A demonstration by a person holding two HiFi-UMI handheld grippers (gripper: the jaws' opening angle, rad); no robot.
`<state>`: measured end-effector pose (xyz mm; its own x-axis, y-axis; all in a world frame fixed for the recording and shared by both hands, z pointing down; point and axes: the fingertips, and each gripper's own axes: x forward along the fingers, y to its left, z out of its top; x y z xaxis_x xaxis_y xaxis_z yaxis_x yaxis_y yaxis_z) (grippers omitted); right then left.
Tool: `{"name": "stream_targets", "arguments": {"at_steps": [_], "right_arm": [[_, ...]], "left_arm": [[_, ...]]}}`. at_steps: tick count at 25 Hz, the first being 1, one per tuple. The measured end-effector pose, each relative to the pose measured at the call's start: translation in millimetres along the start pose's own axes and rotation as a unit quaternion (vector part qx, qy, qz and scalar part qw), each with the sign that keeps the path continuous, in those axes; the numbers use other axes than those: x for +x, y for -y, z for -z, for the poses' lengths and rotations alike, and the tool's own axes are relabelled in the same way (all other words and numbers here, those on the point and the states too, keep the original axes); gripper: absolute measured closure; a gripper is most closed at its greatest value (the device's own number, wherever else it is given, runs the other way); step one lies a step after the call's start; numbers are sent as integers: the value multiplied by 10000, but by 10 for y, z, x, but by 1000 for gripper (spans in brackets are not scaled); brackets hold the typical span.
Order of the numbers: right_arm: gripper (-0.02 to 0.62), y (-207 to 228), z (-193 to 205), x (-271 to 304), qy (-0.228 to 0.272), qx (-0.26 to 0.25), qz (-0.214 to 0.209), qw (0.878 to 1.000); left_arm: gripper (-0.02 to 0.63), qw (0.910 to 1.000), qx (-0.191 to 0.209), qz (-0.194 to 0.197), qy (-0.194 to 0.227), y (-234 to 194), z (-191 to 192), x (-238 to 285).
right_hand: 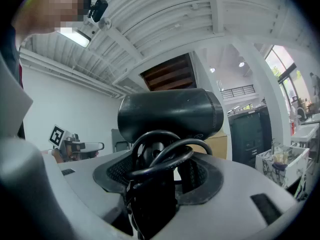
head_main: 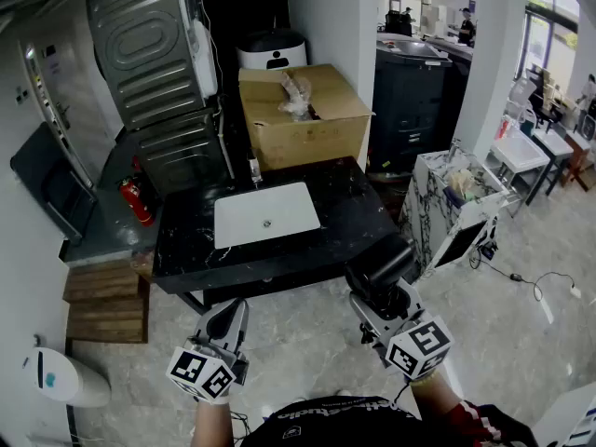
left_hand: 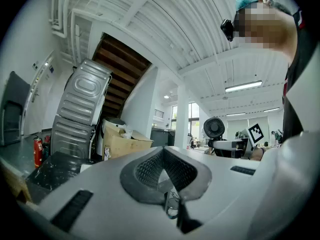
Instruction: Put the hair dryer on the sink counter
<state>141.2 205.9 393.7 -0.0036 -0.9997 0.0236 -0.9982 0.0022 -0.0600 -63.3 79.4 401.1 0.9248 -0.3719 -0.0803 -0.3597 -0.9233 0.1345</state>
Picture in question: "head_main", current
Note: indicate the person's black printed shirt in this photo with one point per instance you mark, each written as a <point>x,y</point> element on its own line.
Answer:
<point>335,424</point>

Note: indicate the white marble sink counter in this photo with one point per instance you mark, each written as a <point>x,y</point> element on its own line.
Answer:
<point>428,203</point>

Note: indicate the black tall cabinet machine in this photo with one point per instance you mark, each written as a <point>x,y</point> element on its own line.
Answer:
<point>410,105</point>

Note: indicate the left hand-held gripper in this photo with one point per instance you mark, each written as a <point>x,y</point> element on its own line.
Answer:
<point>201,371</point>

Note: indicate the large cardboard box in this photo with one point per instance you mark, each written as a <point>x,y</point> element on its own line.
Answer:
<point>302,138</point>

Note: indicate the white rounded floor appliance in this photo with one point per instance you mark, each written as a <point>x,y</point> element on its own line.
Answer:
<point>65,380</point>

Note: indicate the person's right forearm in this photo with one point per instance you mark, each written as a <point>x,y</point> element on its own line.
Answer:
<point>435,396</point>

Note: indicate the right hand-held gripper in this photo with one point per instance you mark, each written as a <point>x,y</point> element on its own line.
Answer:
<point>419,347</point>

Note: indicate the white sink on metal stand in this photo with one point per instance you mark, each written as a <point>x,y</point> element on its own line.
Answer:
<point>519,154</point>

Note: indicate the dark grey metal washing machine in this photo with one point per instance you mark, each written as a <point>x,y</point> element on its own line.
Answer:
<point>186,152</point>

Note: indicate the white round bin black lid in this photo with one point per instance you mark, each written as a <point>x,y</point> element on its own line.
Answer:
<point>272,47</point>

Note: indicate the dark grey flat panel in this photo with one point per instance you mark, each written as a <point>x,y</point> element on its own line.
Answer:
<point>51,184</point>

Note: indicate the red fire extinguisher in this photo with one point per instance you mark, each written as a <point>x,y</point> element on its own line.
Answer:
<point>139,200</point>

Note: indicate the black marble sink counter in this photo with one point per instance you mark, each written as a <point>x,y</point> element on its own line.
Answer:
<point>354,212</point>

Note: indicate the white sink on dark stand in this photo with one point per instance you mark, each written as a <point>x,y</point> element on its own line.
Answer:
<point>554,144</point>

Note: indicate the person's left forearm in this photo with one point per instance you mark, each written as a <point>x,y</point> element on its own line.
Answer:
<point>210,424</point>

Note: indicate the small chrome faucet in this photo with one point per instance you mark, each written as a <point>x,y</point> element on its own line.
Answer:
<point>454,149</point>

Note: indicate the white rectangular sink basin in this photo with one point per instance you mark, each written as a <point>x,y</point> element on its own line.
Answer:
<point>274,210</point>

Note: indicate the brown wooden steps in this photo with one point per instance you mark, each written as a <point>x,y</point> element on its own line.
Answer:
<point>104,303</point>

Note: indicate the crumpled clear plastic wrap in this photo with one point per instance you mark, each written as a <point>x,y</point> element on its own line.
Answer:
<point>295,96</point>

